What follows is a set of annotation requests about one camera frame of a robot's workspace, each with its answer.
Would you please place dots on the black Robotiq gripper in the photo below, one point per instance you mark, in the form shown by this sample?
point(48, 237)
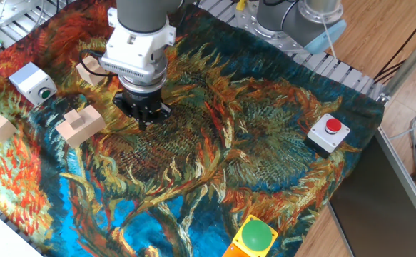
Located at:
point(142, 101)

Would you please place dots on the grey box small green button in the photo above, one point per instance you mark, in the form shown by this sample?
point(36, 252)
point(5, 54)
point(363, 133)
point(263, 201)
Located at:
point(29, 81)

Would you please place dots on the yellow box big green button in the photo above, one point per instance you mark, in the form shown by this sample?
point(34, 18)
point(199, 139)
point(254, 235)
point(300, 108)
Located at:
point(255, 235)

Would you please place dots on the grey box red button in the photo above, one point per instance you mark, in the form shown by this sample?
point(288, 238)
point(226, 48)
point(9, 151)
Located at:
point(323, 137)

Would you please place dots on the large notched wooden block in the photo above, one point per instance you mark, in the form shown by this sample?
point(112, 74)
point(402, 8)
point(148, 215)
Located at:
point(82, 128)

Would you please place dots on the sunflower painting cloth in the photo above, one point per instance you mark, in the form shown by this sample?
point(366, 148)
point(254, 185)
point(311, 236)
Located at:
point(193, 160)

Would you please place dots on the small wooden block with peg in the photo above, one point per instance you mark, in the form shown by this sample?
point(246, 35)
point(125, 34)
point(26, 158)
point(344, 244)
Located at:
point(91, 66)

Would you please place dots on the yellow connector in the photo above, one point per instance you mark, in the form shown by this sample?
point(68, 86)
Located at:
point(240, 5)

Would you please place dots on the silver mounting plate with screws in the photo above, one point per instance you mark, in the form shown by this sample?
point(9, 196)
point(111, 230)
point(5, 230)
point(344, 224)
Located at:
point(11, 9)

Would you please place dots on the white paper sheet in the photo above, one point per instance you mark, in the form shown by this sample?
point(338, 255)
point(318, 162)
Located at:
point(0, 235)

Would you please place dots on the white zip tie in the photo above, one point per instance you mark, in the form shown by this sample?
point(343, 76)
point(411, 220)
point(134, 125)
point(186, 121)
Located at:
point(330, 41)

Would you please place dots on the dark grey panel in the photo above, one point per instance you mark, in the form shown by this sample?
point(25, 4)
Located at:
point(379, 207)

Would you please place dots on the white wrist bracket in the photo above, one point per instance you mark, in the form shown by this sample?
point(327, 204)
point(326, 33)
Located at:
point(136, 50)

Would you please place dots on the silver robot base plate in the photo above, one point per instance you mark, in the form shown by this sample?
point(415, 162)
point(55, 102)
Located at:
point(247, 19)

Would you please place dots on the aluminium frame rail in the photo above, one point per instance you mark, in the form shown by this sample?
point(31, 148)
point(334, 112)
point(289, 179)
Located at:
point(404, 178)

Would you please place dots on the aluminium frame post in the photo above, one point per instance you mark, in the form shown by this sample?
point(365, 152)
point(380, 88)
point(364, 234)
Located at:
point(411, 62)

